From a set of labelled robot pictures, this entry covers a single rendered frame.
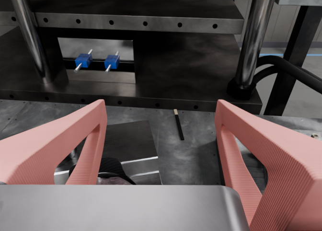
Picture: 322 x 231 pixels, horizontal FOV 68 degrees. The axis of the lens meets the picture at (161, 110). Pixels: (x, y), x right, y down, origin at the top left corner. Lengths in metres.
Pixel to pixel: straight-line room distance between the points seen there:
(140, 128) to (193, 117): 0.25
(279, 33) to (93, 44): 2.94
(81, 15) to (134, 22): 0.18
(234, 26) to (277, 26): 2.68
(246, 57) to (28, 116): 0.71
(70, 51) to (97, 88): 0.16
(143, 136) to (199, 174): 0.17
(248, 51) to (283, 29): 2.75
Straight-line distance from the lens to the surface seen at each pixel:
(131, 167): 0.49
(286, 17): 3.52
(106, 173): 0.52
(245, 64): 0.84
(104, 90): 0.92
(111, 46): 0.89
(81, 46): 0.93
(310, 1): 0.96
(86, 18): 0.89
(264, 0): 0.78
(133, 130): 0.54
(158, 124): 0.72
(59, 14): 0.93
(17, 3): 0.93
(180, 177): 0.59
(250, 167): 0.47
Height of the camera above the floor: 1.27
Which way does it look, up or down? 38 degrees down
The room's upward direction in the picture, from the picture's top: straight up
